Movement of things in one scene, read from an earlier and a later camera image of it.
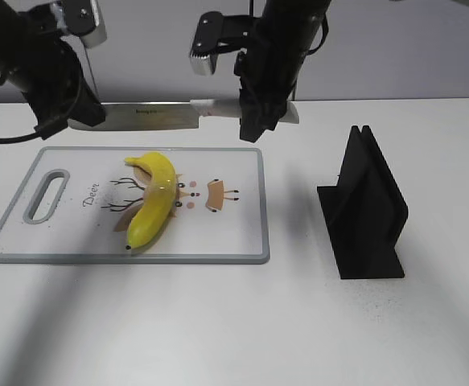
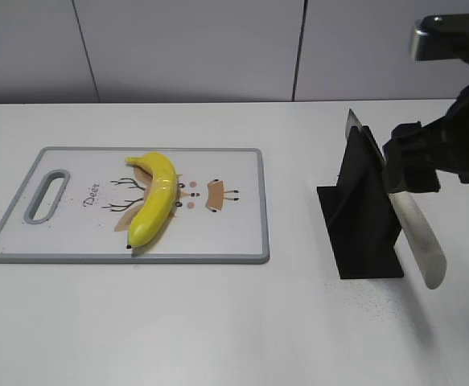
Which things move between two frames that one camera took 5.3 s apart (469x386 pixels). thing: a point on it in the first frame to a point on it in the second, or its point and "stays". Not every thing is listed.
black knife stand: x=364 y=214 stays
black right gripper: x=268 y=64 to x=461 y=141
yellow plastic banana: x=158 y=206 stays
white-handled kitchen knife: x=157 y=116 to x=412 y=223
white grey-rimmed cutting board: x=76 y=203 stays
